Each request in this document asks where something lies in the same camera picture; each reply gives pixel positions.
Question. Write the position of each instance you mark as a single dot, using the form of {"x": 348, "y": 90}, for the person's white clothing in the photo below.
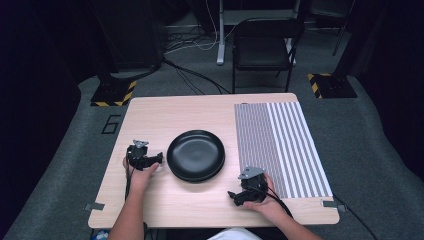
{"x": 235, "y": 234}

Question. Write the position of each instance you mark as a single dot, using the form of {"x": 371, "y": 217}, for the grey white striped mat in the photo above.
{"x": 283, "y": 150}

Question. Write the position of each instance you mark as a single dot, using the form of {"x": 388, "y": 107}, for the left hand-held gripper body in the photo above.
{"x": 137, "y": 155}

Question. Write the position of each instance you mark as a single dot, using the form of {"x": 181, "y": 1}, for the white desk frame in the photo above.
{"x": 220, "y": 36}

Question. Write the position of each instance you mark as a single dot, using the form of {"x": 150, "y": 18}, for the blue white object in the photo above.
{"x": 100, "y": 235}

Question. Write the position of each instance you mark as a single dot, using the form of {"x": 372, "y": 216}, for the black yellow striped stand base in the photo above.
{"x": 115, "y": 91}
{"x": 331, "y": 85}

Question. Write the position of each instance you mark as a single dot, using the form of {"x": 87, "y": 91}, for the black folding chair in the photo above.
{"x": 265, "y": 46}

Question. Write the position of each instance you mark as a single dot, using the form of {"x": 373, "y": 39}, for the grey tape tab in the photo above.
{"x": 333, "y": 204}
{"x": 94, "y": 206}

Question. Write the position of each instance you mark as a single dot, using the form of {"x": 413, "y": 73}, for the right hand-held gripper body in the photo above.
{"x": 255, "y": 186}

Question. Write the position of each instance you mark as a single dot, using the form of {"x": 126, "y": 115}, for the person's right hand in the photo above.
{"x": 270, "y": 206}

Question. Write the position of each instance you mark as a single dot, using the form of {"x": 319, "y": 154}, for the person's left hand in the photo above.
{"x": 141, "y": 180}

